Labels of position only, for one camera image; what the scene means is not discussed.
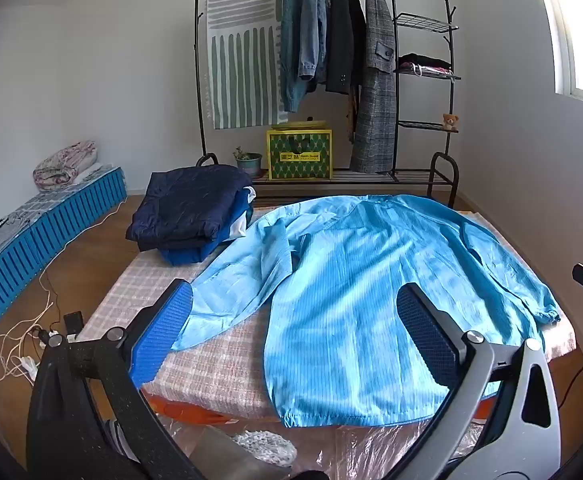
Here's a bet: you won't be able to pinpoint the grey printed mattress cover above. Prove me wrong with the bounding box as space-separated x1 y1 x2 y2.
0 162 122 281

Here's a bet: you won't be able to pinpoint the grey mesh bundle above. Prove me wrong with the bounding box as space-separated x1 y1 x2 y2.
231 430 298 468

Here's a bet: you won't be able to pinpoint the black hanging jacket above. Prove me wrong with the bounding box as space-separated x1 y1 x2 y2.
325 0 368 95

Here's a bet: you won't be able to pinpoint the white cable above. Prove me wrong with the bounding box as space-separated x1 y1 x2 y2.
0 195 127 381

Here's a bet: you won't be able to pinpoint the royal blue folded garment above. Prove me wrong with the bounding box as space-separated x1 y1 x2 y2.
160 187 257 267

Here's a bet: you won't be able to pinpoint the grey plaid long coat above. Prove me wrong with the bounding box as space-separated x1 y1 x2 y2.
349 0 402 175

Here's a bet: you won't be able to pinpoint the pink plaid blanket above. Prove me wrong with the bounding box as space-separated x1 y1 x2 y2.
76 205 577 421

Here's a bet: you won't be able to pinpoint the small potted plant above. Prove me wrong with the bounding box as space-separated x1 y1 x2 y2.
234 146 263 178

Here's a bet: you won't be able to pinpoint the pink white folded garment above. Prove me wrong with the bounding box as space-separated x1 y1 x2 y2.
396 62 456 79

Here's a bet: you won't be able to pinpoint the orange sheet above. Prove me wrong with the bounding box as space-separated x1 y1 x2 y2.
144 392 292 426

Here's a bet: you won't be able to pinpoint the black metal clothes rack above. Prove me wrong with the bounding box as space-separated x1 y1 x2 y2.
194 0 459 209

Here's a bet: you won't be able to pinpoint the light blue striped coat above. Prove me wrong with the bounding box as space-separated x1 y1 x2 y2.
171 194 563 428

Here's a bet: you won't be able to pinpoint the yellow storage box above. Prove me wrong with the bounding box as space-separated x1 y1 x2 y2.
266 120 333 181

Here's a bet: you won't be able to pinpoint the blue slatted bed frame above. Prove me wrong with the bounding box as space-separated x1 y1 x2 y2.
0 165 128 332

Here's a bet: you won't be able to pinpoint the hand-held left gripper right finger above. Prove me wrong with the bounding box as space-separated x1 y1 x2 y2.
395 282 565 480

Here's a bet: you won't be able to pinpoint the black folded garment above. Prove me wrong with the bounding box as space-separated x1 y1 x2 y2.
399 53 452 70

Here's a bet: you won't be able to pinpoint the navy folded jacket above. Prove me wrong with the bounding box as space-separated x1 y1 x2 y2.
125 165 254 253

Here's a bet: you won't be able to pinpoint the grey striped white cloth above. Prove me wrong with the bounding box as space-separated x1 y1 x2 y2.
205 0 288 130

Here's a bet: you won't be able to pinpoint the black phone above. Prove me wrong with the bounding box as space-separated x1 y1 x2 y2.
62 311 84 338

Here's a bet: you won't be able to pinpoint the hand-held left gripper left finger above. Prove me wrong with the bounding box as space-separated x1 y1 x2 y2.
25 277 194 480

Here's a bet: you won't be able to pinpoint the white power strip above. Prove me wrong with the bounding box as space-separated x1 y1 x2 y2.
8 355 39 376

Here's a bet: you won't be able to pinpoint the floral quilt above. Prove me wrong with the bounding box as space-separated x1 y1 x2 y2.
32 140 101 192

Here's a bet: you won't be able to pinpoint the blue denim jeans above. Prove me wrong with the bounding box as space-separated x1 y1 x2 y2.
299 0 332 81

